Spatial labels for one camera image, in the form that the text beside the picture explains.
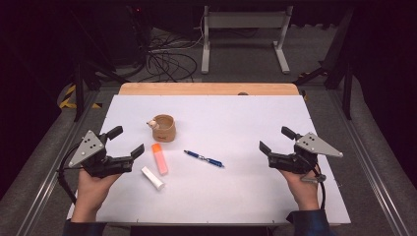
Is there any white mat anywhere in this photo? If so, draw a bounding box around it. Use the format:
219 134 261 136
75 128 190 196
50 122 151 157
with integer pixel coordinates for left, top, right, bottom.
67 94 352 225

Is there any person's left hand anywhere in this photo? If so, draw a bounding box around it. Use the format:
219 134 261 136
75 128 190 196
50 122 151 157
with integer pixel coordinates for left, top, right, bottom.
77 168 122 205

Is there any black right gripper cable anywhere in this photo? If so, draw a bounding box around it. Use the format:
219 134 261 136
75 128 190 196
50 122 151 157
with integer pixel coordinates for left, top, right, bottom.
299 162 328 210

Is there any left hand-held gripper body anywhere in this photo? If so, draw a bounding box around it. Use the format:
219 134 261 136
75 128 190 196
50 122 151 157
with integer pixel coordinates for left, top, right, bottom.
68 130 134 179

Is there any bundle of black floor cables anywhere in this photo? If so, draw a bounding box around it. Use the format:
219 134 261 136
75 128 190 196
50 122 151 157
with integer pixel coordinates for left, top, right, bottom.
144 29 205 83

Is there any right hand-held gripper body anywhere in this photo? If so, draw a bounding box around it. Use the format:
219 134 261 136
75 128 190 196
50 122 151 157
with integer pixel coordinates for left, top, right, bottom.
268 132 344 175

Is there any white tube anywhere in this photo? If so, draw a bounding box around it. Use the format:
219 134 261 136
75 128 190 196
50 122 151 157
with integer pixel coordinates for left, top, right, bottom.
141 165 165 191

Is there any person's right hand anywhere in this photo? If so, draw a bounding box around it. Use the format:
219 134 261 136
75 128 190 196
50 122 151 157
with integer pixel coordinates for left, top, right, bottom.
279 169 320 203

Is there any aluminium frame rail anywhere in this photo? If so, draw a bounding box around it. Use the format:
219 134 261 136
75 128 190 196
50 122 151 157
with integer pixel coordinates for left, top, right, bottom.
328 90 412 236
14 90 99 236

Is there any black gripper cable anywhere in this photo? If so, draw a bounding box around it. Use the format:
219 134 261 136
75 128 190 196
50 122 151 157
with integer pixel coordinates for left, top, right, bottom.
299 162 328 210
56 143 84 205

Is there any orange highlighter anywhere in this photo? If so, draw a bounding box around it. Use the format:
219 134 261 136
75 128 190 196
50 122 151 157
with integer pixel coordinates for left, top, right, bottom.
150 143 169 176

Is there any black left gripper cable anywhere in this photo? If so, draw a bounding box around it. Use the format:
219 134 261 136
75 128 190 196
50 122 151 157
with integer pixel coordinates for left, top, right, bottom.
56 143 84 205

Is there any black equipment box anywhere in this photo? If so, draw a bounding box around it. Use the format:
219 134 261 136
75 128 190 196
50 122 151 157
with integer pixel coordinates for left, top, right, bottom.
107 4 152 67

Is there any blue pen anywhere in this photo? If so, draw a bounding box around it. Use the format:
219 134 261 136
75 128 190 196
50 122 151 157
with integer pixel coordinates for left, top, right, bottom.
183 149 226 168

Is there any white metal frame desk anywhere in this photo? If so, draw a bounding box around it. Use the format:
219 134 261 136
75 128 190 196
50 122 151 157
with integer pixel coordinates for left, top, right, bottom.
200 5 294 75

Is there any black metal stand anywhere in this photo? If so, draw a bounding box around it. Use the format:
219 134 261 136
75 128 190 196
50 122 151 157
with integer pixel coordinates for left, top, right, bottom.
293 6 356 121
73 48 129 122

